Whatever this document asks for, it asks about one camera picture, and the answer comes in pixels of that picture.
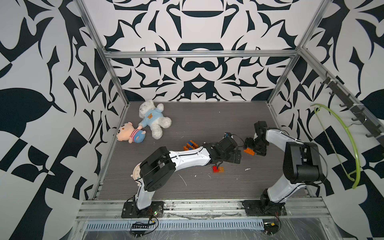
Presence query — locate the large orange lego brick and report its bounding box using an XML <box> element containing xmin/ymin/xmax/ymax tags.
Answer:
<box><xmin>244</xmin><ymin>148</ymin><xmax>255</xmax><ymax>156</ymax></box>

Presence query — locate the red square lego brick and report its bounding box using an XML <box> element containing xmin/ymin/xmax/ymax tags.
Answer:
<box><xmin>213</xmin><ymin>166</ymin><xmax>220</xmax><ymax>173</ymax></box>

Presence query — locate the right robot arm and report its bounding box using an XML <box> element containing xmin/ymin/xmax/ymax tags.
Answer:
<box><xmin>244</xmin><ymin>121</ymin><xmax>328</xmax><ymax>209</ymax></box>

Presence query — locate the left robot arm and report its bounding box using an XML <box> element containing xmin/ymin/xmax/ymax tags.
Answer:
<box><xmin>132</xmin><ymin>135</ymin><xmax>242</xmax><ymax>211</ymax></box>

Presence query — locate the white teddy bear blue shirt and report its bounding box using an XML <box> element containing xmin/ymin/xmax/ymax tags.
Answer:
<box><xmin>139</xmin><ymin>100</ymin><xmax>172</xmax><ymax>140</ymax></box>

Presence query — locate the black connector box right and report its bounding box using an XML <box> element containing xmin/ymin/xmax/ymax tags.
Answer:
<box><xmin>264</xmin><ymin>222</ymin><xmax>280</xmax><ymax>236</ymax></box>

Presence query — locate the black connector box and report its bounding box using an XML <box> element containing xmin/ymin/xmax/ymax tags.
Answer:
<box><xmin>264</xmin><ymin>222</ymin><xmax>280</xmax><ymax>236</ymax></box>
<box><xmin>130</xmin><ymin>222</ymin><xmax>151</xmax><ymax>236</ymax></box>

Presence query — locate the cream round toy clock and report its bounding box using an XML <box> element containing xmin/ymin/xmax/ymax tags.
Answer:
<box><xmin>131</xmin><ymin>163</ymin><xmax>141</xmax><ymax>181</ymax></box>

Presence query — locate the pink doll plush toy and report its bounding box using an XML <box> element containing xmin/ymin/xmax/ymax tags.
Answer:
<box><xmin>117</xmin><ymin>122</ymin><xmax>146</xmax><ymax>144</ymax></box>

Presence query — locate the green hoop hanger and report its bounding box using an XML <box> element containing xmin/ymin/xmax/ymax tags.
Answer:
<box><xmin>310</xmin><ymin>103</ymin><xmax>361</xmax><ymax>190</ymax></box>

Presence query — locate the black connector box left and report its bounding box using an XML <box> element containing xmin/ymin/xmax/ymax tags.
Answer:
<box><xmin>130</xmin><ymin>222</ymin><xmax>151</xmax><ymax>236</ymax></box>

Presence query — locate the black hook rack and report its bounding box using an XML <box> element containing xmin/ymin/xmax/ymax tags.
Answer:
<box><xmin>322</xmin><ymin>72</ymin><xmax>384</xmax><ymax>146</ymax></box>

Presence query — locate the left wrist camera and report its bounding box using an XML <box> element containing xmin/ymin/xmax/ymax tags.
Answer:
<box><xmin>223</xmin><ymin>133</ymin><xmax>233</xmax><ymax>138</ymax></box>

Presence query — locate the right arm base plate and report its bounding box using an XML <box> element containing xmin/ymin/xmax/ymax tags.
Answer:
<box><xmin>242</xmin><ymin>200</ymin><xmax>287</xmax><ymax>217</ymax></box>

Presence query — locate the white cable duct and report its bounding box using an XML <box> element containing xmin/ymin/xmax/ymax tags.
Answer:
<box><xmin>86</xmin><ymin>219</ymin><xmax>264</xmax><ymax>231</ymax></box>

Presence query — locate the aluminium frame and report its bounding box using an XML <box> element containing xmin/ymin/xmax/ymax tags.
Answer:
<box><xmin>78</xmin><ymin>1</ymin><xmax>384</xmax><ymax>235</ymax></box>

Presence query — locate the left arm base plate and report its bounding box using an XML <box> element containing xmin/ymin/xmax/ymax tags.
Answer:
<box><xmin>121</xmin><ymin>201</ymin><xmax>164</xmax><ymax>219</ymax></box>

